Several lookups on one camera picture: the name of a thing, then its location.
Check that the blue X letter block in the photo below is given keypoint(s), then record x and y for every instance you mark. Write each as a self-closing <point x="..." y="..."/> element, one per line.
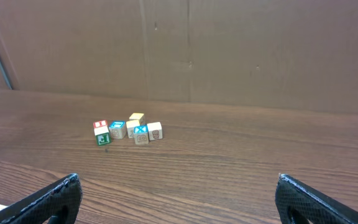
<point x="141" y="135"/>

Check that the yellow block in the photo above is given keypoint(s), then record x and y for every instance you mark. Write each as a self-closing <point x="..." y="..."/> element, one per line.
<point x="138" y="116"/>
<point x="130" y="125"/>

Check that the white patterned block far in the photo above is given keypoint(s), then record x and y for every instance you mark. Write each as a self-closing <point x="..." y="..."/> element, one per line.
<point x="155" y="131"/>

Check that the yellow block near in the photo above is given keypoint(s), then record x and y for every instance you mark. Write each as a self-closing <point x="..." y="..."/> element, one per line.
<point x="130" y="125"/>

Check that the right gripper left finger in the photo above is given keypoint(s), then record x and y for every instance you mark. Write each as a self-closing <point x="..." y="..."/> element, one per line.
<point x="58" y="202"/>

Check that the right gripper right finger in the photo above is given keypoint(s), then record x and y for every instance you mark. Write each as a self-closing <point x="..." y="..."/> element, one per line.
<point x="297" y="202"/>

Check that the red I letter block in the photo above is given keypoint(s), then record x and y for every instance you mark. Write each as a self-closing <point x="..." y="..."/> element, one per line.
<point x="98" y="124"/>

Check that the yellow block far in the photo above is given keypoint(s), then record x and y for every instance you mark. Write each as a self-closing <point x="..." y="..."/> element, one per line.
<point x="138" y="116"/>

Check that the blue L letter block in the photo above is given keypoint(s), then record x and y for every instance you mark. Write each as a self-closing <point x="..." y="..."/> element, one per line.
<point x="118" y="129"/>

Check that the white green patterned block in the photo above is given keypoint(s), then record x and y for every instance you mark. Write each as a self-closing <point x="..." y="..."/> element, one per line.
<point x="102" y="135"/>

